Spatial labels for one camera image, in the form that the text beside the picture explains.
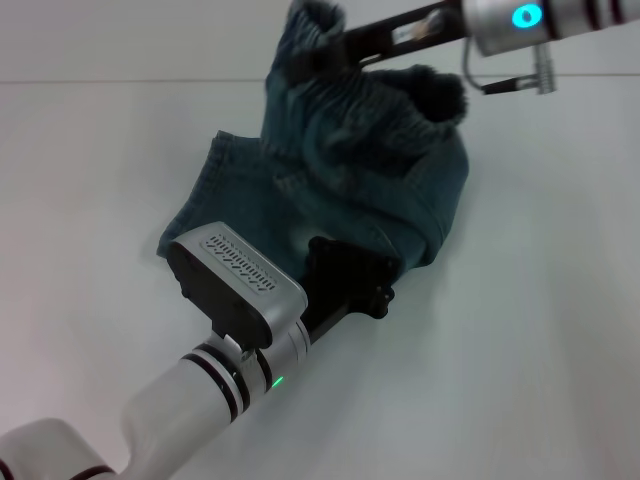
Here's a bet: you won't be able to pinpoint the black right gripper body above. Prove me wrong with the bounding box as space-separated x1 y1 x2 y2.
343 0 472 67

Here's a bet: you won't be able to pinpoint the right gripper cable with connector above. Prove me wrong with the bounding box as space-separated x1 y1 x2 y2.
462 42 559 96

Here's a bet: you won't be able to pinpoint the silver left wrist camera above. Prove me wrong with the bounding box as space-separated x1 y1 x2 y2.
166 222 310 351

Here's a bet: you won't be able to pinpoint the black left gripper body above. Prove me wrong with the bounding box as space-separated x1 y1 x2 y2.
298 235 401 347

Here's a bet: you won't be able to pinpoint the blue faded denim shorts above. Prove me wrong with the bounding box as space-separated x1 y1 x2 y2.
157 0 472 271

